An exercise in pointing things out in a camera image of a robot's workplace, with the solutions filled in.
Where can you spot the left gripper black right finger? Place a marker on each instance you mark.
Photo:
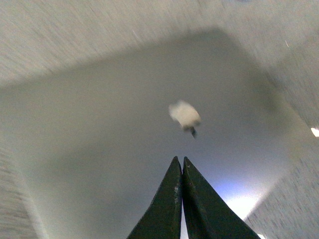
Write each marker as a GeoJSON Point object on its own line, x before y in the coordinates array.
{"type": "Point", "coordinates": [207, 216]}

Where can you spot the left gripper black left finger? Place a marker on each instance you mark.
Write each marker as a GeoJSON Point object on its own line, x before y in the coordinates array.
{"type": "Point", "coordinates": [162, 219]}

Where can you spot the grey laptop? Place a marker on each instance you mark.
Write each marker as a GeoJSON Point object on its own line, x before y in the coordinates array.
{"type": "Point", "coordinates": [92, 143]}

